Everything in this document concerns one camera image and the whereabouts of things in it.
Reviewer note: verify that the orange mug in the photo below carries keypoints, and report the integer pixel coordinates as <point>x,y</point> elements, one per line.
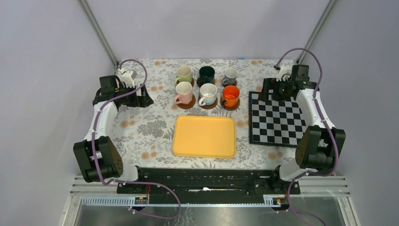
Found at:
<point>231,93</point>

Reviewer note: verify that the yellow tray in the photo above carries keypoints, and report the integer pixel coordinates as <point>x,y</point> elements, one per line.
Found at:
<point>204,136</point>

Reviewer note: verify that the black white checkerboard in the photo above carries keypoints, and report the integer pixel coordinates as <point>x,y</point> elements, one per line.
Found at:
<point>276,123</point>

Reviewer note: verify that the light green mug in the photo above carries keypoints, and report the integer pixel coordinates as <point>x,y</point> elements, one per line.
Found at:
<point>184,73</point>

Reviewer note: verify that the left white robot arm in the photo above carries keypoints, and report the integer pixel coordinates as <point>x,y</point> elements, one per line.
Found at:
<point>96,155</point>

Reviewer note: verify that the dark green mug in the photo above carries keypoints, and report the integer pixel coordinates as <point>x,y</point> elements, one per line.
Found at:
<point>206,74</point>

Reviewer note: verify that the brown wooden coaster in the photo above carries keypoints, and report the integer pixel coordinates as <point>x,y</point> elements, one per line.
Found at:
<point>179,81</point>
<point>189,105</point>
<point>199,83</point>
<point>204,106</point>
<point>229,108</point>

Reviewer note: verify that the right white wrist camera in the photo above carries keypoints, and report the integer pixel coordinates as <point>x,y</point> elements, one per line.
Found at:
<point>284,72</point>

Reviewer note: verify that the grey mug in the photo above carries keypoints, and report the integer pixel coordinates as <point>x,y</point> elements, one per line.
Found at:
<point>230,76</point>

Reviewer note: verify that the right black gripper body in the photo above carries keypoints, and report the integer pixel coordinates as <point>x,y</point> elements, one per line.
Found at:
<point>280,89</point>

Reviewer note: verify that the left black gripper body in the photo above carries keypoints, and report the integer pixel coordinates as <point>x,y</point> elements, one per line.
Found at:
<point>132,100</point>

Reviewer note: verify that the pink white mug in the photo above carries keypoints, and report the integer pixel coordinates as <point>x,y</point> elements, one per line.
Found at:
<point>184,93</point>

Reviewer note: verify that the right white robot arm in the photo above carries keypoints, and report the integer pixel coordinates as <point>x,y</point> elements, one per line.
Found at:
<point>317,152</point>

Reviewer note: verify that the floral tablecloth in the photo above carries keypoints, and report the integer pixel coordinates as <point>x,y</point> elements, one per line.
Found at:
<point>144,136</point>

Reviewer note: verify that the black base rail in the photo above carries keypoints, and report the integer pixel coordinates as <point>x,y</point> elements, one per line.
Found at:
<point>208,186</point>

